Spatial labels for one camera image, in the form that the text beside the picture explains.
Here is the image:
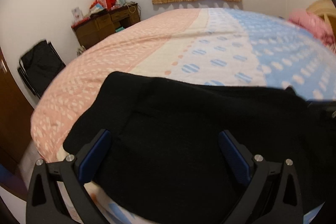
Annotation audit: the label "brown wooden door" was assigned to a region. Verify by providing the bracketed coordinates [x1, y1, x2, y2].
[0, 48, 34, 174]

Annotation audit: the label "black pants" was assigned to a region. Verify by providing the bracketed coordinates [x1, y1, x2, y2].
[63, 71, 336, 224]

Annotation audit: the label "pink pillow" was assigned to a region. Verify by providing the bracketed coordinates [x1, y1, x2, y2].
[287, 9, 336, 47]

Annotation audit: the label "red flat box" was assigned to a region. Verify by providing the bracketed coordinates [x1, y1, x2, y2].
[72, 17, 90, 28]

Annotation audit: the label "white cable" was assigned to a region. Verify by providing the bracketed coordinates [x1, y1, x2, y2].
[125, 2, 139, 15]

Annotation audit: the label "bed with pastel bedspread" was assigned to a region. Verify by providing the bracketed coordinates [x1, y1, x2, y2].
[30, 7, 336, 224]

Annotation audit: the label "red gift bag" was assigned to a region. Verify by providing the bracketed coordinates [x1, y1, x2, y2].
[91, 0, 117, 10]

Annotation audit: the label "black folding chair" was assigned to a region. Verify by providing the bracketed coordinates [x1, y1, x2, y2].
[17, 40, 66, 100]

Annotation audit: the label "brown wooden desk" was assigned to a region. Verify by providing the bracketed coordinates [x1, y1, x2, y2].
[71, 4, 141, 49]

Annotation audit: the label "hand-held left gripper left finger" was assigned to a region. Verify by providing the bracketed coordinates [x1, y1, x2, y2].
[25, 129, 112, 224]

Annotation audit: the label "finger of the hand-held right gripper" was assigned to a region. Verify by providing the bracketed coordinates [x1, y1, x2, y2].
[306, 99, 336, 119]

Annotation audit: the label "cream headboard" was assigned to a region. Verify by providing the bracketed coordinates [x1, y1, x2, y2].
[306, 0, 336, 30]

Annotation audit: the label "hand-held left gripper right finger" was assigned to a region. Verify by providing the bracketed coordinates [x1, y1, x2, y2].
[218, 130, 305, 224]

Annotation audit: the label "white greeting card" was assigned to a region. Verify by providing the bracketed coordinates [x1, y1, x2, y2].
[71, 7, 84, 23]

